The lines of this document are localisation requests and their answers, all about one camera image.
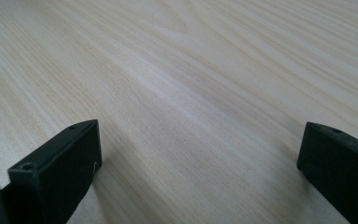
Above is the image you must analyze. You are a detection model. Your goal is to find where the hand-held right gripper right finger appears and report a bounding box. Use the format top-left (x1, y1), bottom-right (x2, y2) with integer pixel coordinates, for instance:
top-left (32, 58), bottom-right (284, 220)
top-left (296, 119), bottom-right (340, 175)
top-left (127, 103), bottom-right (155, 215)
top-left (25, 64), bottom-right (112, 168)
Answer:
top-left (296, 121), bottom-right (358, 224)

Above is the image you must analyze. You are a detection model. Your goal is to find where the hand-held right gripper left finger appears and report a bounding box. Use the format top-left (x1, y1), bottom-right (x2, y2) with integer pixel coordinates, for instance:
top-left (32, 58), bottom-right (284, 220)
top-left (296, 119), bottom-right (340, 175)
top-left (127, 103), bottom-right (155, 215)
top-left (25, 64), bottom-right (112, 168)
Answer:
top-left (0, 119), bottom-right (103, 224)

